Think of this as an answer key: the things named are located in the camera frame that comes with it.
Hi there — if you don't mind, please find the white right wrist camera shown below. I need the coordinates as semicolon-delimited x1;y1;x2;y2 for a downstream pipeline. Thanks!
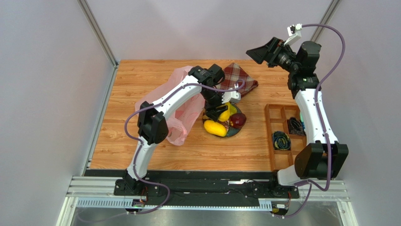
284;24;303;46

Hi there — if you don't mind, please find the pink plastic bag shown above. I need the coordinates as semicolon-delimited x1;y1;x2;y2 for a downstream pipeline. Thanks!
135;66;205;146

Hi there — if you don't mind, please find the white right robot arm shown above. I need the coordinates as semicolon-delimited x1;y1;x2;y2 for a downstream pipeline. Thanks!
246;37;349;186

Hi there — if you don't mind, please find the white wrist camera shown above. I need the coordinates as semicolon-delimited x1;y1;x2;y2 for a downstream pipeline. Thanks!
284;24;303;46
222;89;241;104

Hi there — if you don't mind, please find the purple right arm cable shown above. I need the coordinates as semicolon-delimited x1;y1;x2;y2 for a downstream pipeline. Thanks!
272;24;347;219

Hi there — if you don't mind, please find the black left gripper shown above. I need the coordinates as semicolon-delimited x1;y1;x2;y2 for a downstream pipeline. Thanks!
201;88;229;123

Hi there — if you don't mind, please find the yellow fake mango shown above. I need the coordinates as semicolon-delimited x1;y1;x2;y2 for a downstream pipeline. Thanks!
203;120;227;137

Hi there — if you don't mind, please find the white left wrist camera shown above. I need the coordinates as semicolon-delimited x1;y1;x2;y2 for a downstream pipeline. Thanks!
222;89;241;104

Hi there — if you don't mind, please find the red fake apple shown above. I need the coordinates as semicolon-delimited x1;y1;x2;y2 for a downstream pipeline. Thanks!
230;113;247;129

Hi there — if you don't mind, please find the blue patterned rolled sock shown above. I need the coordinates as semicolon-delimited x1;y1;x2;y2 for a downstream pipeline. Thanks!
272;131;291;151

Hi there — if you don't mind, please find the wooden compartment tray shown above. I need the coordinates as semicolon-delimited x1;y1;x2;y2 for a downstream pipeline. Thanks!
265;104;306;171

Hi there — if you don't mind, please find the red plaid cloth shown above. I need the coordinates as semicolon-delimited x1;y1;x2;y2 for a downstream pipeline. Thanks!
216;63;259;98

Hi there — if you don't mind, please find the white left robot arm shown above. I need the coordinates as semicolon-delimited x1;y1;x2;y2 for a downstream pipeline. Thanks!
123;64;243;190

